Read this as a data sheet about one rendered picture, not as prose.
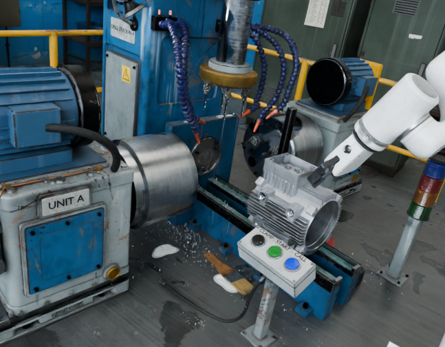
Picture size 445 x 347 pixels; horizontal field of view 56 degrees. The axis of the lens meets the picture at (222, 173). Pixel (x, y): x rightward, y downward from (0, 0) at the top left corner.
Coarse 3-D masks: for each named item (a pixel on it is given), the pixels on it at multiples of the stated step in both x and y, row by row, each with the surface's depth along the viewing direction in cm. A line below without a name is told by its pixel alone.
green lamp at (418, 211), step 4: (412, 200) 123; (412, 204) 123; (416, 204) 121; (412, 208) 123; (416, 208) 122; (420, 208) 121; (424, 208) 120; (428, 208) 120; (432, 208) 121; (408, 212) 125; (412, 212) 123; (416, 212) 122; (420, 212) 121; (424, 212) 121; (428, 212) 121; (416, 216) 122; (420, 216) 122; (424, 216) 122; (428, 216) 122
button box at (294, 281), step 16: (240, 240) 95; (272, 240) 94; (240, 256) 97; (256, 256) 91; (288, 256) 90; (272, 272) 89; (288, 272) 87; (304, 272) 86; (288, 288) 87; (304, 288) 89
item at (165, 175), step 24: (120, 144) 110; (144, 144) 110; (168, 144) 114; (144, 168) 105; (168, 168) 109; (192, 168) 114; (144, 192) 106; (168, 192) 109; (192, 192) 115; (144, 216) 109; (168, 216) 116
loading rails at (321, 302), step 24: (216, 192) 150; (240, 192) 145; (192, 216) 146; (216, 216) 136; (240, 216) 132; (336, 264) 117; (360, 264) 115; (312, 288) 112; (336, 288) 109; (312, 312) 113
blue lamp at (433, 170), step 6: (426, 162) 118; (432, 162) 116; (426, 168) 118; (432, 168) 116; (438, 168) 115; (444, 168) 115; (426, 174) 118; (432, 174) 116; (438, 174) 116; (444, 174) 116
